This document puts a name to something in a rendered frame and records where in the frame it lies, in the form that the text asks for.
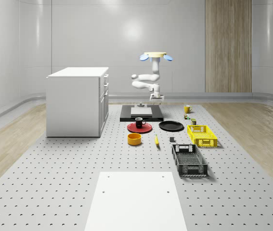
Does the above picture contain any yellow basket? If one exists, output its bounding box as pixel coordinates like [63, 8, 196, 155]
[187, 125, 219, 148]

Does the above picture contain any yellow bowl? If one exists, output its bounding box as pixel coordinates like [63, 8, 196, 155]
[127, 133, 143, 146]

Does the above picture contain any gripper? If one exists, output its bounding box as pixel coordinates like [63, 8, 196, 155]
[149, 93, 165, 105]

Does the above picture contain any red plate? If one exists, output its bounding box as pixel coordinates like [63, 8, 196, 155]
[127, 122, 153, 134]

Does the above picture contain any dark grey basket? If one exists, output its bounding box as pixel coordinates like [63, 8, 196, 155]
[171, 143, 209, 178]

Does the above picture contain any white board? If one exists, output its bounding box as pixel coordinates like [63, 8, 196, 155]
[84, 171, 188, 231]

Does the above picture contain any black mug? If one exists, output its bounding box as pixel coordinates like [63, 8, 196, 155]
[135, 117, 146, 129]

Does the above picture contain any white cabinet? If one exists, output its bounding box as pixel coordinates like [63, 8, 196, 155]
[46, 66, 110, 138]

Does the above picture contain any black plate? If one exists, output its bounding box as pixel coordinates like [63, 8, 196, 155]
[158, 120, 184, 132]

